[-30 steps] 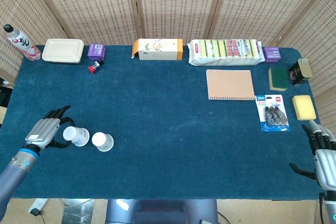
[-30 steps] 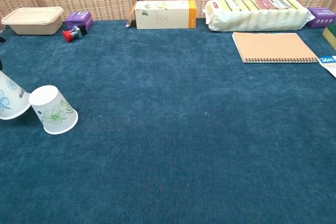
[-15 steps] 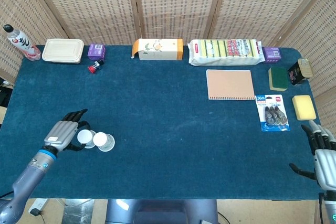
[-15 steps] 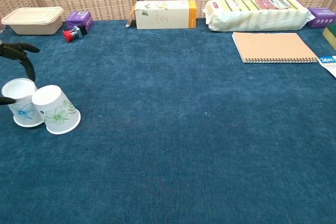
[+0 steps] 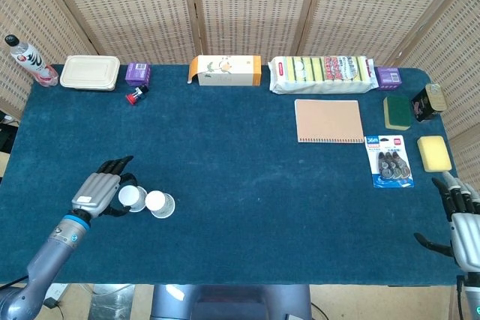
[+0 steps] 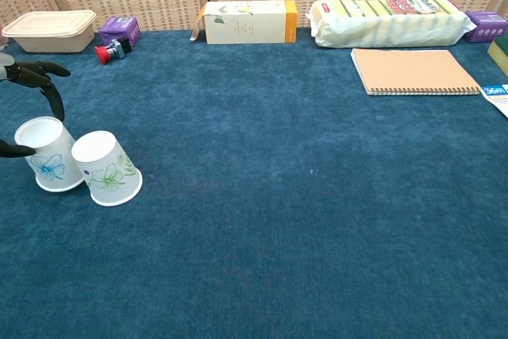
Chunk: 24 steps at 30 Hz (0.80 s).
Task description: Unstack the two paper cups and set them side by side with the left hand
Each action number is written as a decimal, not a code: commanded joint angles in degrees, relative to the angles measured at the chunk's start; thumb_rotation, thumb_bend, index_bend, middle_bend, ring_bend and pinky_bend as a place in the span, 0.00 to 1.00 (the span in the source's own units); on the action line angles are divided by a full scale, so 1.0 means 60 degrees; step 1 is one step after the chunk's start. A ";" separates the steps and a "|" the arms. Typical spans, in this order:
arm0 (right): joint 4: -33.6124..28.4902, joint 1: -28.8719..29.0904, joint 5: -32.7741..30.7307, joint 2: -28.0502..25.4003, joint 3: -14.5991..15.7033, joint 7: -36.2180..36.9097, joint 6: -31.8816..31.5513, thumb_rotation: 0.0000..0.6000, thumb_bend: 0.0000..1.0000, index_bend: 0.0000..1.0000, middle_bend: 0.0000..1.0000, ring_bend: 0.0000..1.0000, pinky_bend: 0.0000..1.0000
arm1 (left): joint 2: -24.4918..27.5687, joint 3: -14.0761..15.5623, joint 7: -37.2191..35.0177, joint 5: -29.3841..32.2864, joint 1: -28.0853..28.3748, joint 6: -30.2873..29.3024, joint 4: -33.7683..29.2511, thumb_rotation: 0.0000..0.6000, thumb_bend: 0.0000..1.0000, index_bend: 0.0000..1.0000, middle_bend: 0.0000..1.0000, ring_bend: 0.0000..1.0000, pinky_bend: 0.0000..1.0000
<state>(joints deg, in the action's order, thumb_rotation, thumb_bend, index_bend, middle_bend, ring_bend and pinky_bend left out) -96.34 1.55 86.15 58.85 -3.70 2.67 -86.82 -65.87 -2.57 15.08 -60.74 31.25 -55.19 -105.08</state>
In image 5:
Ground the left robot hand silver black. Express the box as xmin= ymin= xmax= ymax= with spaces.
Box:
xmin=70 ymin=155 xmax=139 ymax=219

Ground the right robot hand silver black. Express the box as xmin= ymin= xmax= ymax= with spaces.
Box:
xmin=413 ymin=171 xmax=480 ymax=273

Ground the white paper cup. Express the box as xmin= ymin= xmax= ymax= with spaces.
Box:
xmin=145 ymin=190 xmax=176 ymax=220
xmin=118 ymin=184 xmax=149 ymax=214

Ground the dark robot base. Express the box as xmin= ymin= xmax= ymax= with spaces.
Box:
xmin=150 ymin=283 xmax=314 ymax=320

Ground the dark equipment beside table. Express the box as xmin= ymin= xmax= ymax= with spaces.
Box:
xmin=0 ymin=109 xmax=19 ymax=153

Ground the white power strip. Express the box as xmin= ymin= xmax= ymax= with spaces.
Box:
xmin=43 ymin=283 xmax=71 ymax=308

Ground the blue correction tape blister pack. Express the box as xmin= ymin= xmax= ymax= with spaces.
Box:
xmin=364 ymin=134 xmax=416 ymax=189

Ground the metal table leg plate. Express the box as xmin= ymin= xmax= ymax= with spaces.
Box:
xmin=88 ymin=283 xmax=137 ymax=320

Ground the beige lidded food container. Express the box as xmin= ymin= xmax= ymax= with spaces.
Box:
xmin=59 ymin=55 xmax=122 ymax=92

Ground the small purple box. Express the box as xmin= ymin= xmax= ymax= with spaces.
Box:
xmin=375 ymin=67 xmax=402 ymax=91
xmin=124 ymin=61 xmax=152 ymax=87

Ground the dark tin with gold lid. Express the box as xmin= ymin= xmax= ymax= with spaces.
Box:
xmin=410 ymin=82 xmax=448 ymax=124

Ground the green yellow scouring sponge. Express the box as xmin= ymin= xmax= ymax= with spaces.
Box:
xmin=382 ymin=95 xmax=414 ymax=131

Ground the clear plastic drink bottle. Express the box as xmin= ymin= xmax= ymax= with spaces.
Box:
xmin=4 ymin=34 xmax=60 ymax=88

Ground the blue table cloth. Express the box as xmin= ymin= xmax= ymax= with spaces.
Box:
xmin=0 ymin=64 xmax=461 ymax=287

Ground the white orange floral carton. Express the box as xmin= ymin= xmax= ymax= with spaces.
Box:
xmin=186 ymin=54 xmax=263 ymax=88

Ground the tan spiral notebook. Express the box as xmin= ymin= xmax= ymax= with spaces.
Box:
xmin=294 ymin=99 xmax=365 ymax=144

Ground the packaged yellow sponges pack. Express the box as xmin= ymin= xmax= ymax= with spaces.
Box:
xmin=268 ymin=55 xmax=377 ymax=95

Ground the bamboo folding screen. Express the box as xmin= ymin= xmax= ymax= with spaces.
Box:
xmin=0 ymin=0 xmax=480 ymax=190

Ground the black plug with cable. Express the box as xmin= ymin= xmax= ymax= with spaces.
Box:
xmin=43 ymin=297 xmax=72 ymax=320

